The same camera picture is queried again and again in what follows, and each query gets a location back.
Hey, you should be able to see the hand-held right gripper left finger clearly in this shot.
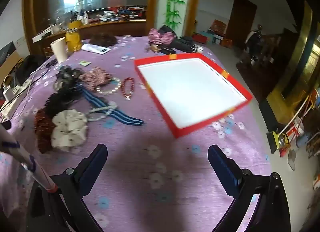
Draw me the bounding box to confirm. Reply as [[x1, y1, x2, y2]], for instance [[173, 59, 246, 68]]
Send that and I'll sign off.
[[26, 143, 108, 232]]

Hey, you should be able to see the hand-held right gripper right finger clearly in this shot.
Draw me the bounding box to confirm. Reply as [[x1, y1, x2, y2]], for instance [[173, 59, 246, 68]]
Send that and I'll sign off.
[[207, 144, 292, 232]]

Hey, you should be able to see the cream dotted scrunchie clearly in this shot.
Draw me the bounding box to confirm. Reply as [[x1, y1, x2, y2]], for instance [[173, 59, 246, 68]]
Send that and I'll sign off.
[[51, 109, 88, 152]]

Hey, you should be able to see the clear bead bracelet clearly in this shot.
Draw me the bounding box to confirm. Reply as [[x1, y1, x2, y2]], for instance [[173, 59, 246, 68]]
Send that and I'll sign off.
[[86, 102, 118, 122]]

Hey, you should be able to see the dark red scrunchie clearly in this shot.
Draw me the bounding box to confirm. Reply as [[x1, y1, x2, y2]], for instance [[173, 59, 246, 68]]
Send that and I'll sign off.
[[34, 109, 56, 153]]

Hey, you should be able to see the black feathery hair clip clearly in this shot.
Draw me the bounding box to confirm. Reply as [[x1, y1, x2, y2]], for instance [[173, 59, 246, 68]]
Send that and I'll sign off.
[[45, 87, 84, 118]]

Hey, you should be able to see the red box with white inside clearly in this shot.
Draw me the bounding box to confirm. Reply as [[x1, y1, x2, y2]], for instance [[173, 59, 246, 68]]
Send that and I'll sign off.
[[134, 54, 253, 138]]

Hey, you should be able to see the pink red plaid scrunchie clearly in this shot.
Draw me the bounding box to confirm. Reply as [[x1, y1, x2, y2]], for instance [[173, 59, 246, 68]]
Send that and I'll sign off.
[[79, 67, 112, 91]]

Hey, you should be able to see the grey black mesh scrunchie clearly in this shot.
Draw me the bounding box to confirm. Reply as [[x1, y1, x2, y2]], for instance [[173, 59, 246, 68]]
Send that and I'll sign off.
[[54, 65, 84, 90]]

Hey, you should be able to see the purple floral tablecloth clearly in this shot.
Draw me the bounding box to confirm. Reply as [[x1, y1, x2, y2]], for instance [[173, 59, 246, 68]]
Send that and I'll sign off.
[[0, 35, 273, 232]]

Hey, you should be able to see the blue striped ribbon headband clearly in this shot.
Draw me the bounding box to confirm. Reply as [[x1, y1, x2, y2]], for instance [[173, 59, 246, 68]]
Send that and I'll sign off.
[[75, 83, 145, 126]]

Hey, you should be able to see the white taped rod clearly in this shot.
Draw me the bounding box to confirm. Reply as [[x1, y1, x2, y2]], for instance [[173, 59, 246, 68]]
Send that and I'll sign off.
[[0, 123, 57, 194]]

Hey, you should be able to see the white power strip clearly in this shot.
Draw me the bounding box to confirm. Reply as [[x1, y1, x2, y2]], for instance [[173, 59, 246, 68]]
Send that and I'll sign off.
[[11, 78, 33, 95]]

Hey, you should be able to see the white charger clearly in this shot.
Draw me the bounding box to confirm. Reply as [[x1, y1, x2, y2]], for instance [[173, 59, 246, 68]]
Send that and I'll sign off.
[[2, 85, 13, 100]]

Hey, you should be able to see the white booklet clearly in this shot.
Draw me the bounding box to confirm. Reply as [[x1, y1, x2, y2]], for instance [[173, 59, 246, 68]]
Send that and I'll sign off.
[[82, 44, 112, 54]]

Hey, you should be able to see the black bag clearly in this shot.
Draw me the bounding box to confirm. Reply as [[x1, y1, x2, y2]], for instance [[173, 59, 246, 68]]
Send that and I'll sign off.
[[14, 55, 47, 85]]

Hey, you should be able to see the white paper cup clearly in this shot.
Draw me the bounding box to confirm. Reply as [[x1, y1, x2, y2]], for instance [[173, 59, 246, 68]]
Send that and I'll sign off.
[[50, 37, 68, 63]]

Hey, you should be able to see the brown hair wig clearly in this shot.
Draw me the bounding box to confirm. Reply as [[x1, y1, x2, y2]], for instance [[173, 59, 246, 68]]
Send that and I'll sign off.
[[89, 34, 117, 46]]

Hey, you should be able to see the yellow jar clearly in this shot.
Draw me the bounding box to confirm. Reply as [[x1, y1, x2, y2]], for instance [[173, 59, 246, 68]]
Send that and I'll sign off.
[[65, 29, 82, 52]]

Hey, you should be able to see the pile of boxes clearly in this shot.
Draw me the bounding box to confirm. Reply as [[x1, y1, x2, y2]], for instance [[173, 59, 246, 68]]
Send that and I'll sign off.
[[192, 19, 233, 47]]

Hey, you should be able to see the pink patterned cloth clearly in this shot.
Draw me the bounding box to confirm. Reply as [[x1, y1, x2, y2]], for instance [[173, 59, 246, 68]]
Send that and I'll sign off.
[[148, 29, 174, 45]]

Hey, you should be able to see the dark brown door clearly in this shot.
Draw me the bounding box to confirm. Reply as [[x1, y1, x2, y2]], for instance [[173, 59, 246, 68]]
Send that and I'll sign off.
[[226, 0, 258, 47]]

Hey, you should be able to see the clutter of bottles and tools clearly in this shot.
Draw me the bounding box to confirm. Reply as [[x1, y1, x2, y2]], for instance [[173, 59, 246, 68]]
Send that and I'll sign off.
[[72, 5, 147, 23]]

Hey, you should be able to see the red bead bracelet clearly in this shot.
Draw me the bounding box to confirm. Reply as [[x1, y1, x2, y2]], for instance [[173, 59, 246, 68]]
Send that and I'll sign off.
[[121, 77, 135, 100]]

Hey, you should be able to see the white pearl bracelet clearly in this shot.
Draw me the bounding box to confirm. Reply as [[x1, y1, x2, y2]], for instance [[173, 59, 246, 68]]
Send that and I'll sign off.
[[96, 77, 122, 95]]

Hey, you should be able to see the black cable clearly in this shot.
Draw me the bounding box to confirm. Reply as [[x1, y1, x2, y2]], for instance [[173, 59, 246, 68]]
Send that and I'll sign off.
[[30, 59, 58, 82]]

